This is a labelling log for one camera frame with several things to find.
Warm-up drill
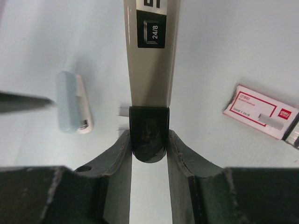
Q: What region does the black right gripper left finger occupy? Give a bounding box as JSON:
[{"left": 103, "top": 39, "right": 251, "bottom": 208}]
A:
[{"left": 0, "top": 131, "right": 132, "bottom": 224}]

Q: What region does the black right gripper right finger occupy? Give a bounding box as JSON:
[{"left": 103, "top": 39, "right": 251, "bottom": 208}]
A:
[{"left": 167, "top": 131, "right": 299, "bottom": 224}]

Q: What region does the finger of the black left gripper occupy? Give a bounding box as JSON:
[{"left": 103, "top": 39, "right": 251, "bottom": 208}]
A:
[{"left": 0, "top": 92, "right": 55, "bottom": 114}]

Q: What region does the red white staple box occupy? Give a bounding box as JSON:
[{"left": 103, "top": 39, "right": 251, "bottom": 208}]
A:
[{"left": 223, "top": 85, "right": 299, "bottom": 149}]

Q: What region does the grey staple strip upper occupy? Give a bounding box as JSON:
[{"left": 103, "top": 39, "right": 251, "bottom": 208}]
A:
[{"left": 118, "top": 107, "right": 129, "bottom": 117}]

